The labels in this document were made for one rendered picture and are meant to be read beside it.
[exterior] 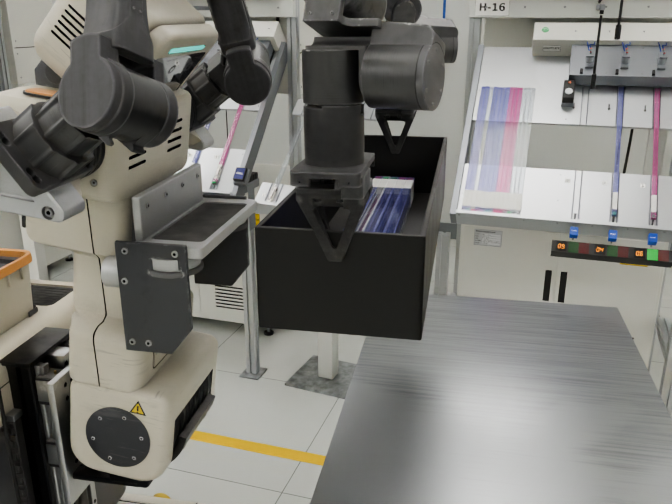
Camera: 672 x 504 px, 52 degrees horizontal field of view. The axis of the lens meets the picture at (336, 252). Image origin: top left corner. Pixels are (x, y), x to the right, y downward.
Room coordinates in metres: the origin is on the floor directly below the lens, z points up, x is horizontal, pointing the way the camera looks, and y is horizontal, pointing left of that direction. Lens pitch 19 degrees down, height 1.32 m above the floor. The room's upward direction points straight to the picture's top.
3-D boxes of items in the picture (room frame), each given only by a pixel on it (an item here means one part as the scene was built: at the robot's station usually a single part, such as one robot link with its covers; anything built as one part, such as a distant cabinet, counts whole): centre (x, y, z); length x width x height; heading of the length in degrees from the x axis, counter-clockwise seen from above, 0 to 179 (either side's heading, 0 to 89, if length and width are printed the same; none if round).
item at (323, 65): (0.65, 0.00, 1.27); 0.07 x 0.06 x 0.07; 63
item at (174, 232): (0.98, 0.23, 0.99); 0.28 x 0.16 x 0.22; 169
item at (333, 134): (0.65, 0.00, 1.21); 0.10 x 0.07 x 0.07; 169
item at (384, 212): (0.92, -0.06, 1.04); 0.51 x 0.07 x 0.03; 169
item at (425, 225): (0.92, -0.06, 1.07); 0.57 x 0.17 x 0.11; 169
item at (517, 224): (2.44, -0.85, 0.65); 1.01 x 0.73 x 1.29; 162
